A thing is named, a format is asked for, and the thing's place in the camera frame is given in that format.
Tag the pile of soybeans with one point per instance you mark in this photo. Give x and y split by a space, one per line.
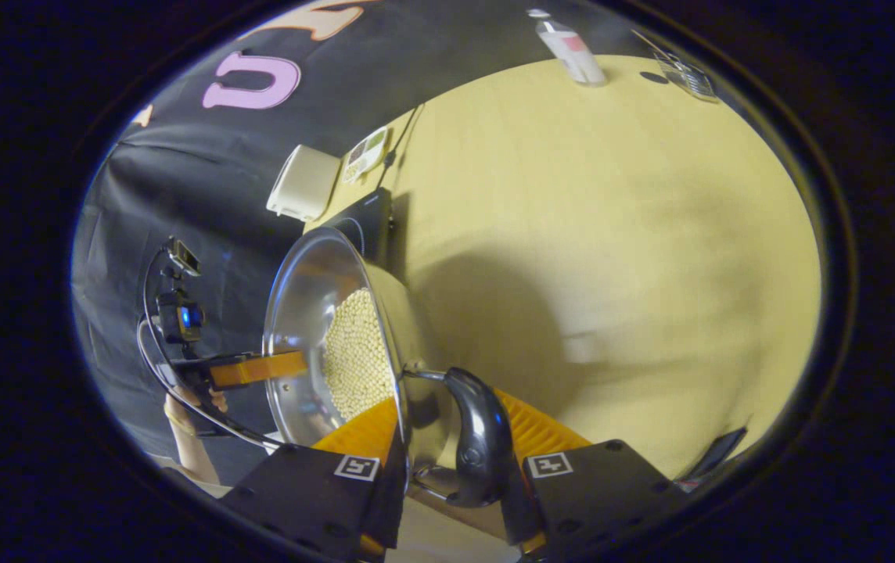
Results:
357 360

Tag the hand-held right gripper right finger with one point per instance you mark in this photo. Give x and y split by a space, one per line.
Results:
522 516

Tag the black induction cooktop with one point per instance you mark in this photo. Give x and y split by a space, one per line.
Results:
365 223

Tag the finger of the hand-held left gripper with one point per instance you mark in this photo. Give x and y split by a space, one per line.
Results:
260 369

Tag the black round table sticker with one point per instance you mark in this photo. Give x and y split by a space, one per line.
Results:
653 77

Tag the clear glass container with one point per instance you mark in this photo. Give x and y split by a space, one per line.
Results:
686 78

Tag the white divided dish of grains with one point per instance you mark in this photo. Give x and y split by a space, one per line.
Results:
365 155

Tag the black flat rectangular piece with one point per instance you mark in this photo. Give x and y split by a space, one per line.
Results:
717 453

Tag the white toaster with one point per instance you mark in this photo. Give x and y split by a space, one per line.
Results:
305 184

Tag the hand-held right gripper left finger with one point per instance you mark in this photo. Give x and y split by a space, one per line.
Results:
393 500

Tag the wooden stick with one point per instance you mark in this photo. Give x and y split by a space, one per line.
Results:
647 39

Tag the small bottle with pink label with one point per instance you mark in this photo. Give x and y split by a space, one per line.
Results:
569 47

